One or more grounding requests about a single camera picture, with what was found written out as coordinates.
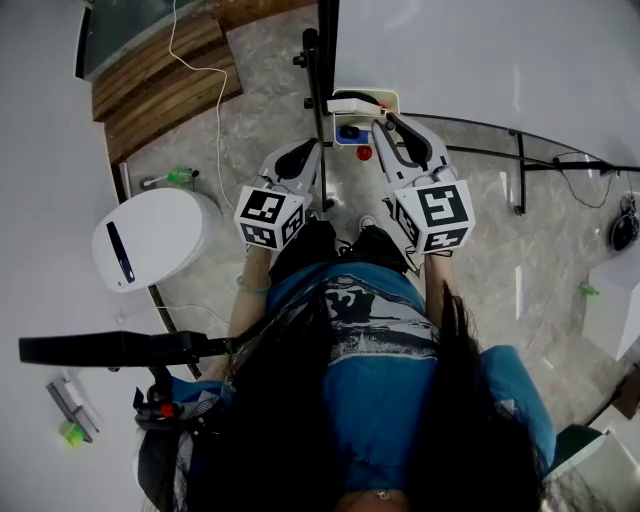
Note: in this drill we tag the black headphones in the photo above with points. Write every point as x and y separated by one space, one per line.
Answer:
622 232

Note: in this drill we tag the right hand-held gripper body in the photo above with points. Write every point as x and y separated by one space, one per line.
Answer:
440 215

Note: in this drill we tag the green clip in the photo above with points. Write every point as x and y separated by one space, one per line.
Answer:
587 289

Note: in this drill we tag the white black whiteboard eraser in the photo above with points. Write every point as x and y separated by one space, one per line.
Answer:
350 106

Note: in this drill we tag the person's right forearm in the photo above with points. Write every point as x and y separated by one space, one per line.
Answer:
437 285

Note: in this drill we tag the person's black trousers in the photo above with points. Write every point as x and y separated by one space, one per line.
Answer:
300 250

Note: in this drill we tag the green spray bottle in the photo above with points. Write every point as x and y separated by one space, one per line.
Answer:
180 176

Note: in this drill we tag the person's left forearm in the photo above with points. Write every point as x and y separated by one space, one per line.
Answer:
250 310

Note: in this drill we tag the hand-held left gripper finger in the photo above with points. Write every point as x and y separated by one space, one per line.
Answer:
272 160
314 170

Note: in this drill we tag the dark glass panel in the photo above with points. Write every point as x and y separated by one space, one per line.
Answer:
125 30

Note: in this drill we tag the person's white shoe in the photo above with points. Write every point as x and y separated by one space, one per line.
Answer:
367 223

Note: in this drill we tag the glass table with black frame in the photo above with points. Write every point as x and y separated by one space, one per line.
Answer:
327 45

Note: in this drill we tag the bright green small container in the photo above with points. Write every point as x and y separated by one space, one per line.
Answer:
72 434

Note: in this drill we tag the grey metal shelf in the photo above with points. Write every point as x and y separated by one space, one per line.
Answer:
70 405

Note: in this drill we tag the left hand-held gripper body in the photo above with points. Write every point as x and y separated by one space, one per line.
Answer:
265 215

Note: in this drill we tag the brown wooden platform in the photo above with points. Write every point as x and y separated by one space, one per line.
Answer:
160 85

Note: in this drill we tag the white cabinet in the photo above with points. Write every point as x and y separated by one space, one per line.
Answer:
615 300

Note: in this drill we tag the white whiteboard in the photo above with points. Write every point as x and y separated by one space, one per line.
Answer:
500 60

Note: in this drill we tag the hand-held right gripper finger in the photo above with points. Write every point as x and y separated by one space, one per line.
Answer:
392 162
437 152

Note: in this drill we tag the black clamp mount red knob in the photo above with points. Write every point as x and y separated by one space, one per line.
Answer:
165 411

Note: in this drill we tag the white toilet with black strip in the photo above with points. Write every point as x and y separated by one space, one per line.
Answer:
160 235

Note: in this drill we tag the cream tray of markers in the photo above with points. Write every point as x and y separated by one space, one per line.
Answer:
391 100

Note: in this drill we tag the person's blue printed shirt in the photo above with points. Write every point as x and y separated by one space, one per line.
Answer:
380 400

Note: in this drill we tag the black mounted bar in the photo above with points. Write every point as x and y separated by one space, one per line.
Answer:
100 346

